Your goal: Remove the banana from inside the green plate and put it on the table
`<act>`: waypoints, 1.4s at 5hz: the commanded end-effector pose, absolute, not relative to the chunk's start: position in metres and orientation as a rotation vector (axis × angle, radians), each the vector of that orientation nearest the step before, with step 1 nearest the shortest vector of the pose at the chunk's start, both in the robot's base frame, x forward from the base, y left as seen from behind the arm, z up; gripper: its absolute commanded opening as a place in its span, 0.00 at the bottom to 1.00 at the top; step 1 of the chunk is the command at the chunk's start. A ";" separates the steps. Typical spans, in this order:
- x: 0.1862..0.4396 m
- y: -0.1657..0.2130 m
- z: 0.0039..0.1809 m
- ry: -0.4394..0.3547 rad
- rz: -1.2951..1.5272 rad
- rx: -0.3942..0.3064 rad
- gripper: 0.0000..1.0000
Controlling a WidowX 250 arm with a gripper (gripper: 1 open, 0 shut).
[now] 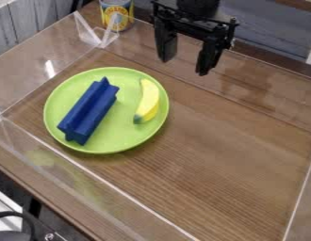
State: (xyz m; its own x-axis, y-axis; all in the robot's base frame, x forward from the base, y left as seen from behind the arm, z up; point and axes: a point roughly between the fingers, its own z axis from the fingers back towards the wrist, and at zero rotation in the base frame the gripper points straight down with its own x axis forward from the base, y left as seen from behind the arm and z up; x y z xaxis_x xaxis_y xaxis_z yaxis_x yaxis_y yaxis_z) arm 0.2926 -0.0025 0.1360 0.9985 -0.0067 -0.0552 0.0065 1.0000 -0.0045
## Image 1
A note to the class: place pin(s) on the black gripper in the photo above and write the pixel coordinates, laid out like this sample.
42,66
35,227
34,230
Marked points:
199,19

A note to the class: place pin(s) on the yellow toy banana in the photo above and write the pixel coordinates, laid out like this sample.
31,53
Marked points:
150,102

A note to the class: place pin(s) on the green round plate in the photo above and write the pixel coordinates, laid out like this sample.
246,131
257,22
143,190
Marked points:
118,134

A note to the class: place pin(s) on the yellow labelled tin can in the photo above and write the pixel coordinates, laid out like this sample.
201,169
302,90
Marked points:
118,14

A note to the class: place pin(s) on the blue star-shaped block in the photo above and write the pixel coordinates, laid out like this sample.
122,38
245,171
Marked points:
86,115

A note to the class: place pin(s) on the clear acrylic enclosure wall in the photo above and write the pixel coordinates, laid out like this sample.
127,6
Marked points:
223,175

